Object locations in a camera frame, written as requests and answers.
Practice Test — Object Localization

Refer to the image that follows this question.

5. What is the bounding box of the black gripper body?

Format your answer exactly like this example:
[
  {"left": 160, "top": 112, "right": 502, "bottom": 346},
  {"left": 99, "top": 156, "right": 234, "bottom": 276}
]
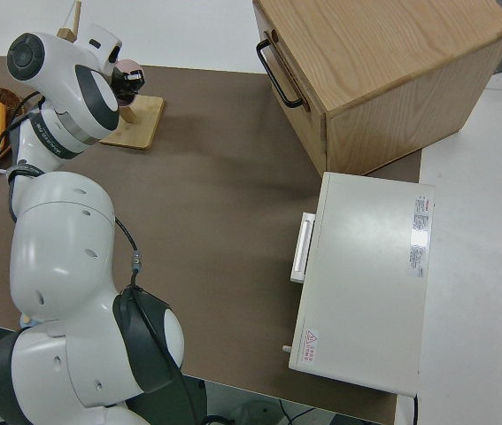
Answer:
[{"left": 109, "top": 73, "right": 144, "bottom": 104}]

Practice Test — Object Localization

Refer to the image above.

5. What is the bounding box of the pink cup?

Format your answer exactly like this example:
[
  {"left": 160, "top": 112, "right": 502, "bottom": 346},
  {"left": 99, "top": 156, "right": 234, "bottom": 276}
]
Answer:
[{"left": 114, "top": 58, "right": 144, "bottom": 108}]

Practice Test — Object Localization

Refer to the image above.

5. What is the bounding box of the wooden cup stand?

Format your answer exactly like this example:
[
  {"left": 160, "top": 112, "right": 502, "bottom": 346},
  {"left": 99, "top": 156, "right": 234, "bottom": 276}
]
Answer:
[{"left": 57, "top": 0, "right": 165, "bottom": 151}]

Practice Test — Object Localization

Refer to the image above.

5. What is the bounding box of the brown table mat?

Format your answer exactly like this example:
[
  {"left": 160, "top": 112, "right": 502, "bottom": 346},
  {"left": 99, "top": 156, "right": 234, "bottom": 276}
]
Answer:
[{"left": 0, "top": 53, "right": 424, "bottom": 425}]

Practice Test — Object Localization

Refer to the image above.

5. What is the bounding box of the white toaster oven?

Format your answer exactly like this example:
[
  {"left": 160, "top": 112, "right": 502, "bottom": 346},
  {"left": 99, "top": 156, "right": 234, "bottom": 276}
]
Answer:
[{"left": 280, "top": 171, "right": 436, "bottom": 385}]

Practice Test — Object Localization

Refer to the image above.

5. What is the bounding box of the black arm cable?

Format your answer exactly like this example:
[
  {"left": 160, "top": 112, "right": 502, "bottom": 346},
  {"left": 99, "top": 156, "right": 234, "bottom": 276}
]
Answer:
[{"left": 0, "top": 90, "right": 210, "bottom": 425}]

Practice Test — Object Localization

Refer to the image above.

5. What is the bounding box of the wooden cabinet with black handle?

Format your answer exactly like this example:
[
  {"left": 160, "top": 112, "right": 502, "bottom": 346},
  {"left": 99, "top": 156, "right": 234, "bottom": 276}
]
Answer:
[{"left": 252, "top": 0, "right": 502, "bottom": 176}]

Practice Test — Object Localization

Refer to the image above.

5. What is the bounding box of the black oven power cable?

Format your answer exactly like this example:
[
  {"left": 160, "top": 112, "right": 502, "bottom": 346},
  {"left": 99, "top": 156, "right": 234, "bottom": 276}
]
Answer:
[{"left": 409, "top": 383, "right": 421, "bottom": 425}]

